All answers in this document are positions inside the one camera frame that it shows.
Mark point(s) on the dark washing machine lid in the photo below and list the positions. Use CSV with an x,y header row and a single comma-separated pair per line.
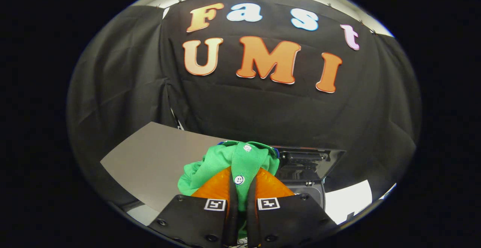
x,y
312,163

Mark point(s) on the green polo shirt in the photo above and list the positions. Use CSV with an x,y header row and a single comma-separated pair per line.
x,y
244,161

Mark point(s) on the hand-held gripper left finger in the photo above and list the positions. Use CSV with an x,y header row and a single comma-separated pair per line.
x,y
195,221

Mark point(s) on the black backdrop cloth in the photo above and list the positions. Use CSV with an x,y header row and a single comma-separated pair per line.
x,y
263,112

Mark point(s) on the grey cabinet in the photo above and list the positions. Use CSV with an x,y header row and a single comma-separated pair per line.
x,y
158,161

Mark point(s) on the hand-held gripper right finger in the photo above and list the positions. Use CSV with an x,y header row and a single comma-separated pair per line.
x,y
293,221

